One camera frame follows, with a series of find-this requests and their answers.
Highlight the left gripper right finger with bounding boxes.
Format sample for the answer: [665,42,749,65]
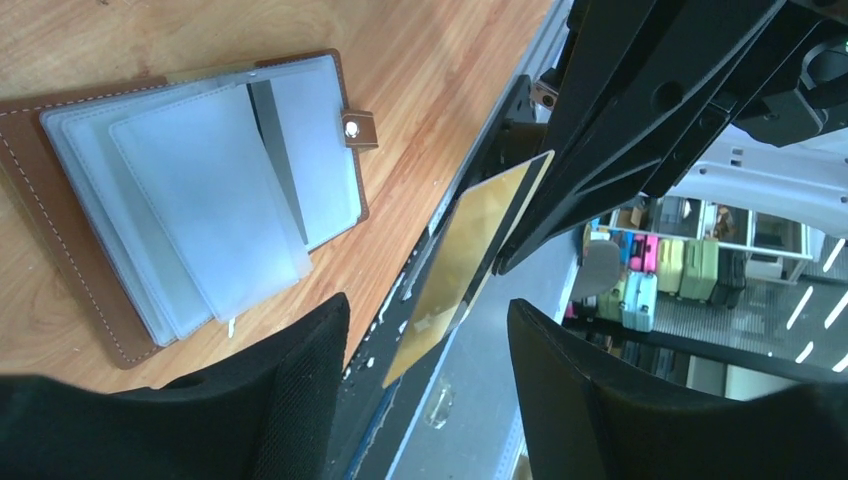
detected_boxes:
[507,299,847,479]

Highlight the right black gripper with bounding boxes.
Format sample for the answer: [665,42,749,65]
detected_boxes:
[493,1,847,275]

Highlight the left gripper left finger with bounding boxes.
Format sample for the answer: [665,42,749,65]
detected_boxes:
[1,293,350,479]

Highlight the brown leather card holder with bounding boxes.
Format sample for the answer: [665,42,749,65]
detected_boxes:
[1,49,378,369]

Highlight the colourful suitcases in background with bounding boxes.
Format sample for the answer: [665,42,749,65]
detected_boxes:
[565,233,747,332]

